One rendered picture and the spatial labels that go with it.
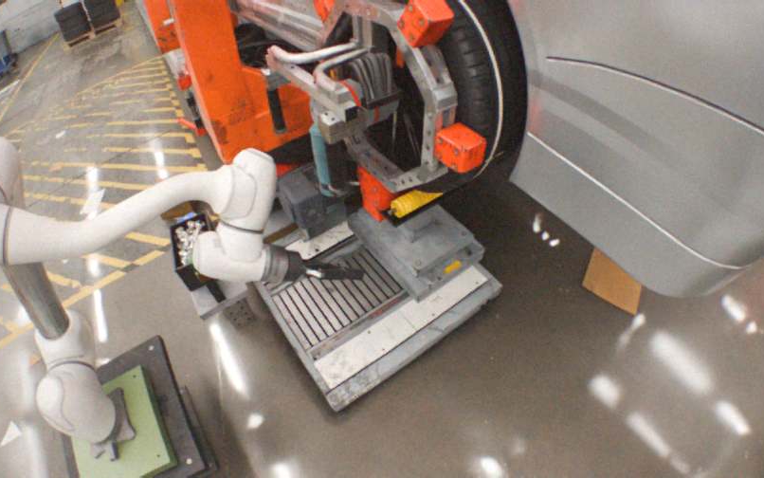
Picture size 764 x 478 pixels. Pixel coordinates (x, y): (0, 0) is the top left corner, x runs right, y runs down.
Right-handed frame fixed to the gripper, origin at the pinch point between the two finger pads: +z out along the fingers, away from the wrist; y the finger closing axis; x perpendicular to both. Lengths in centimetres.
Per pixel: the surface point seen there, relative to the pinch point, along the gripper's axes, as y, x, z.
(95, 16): -770, 286, -258
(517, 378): 20, -30, 72
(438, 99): 23.5, 43.6, -5.9
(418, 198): -6.9, 25.0, 22.9
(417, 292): -15.4, -7.6, 41.9
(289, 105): -52, 49, -10
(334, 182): 5.5, 21.6, -14.8
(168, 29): -223, 118, -69
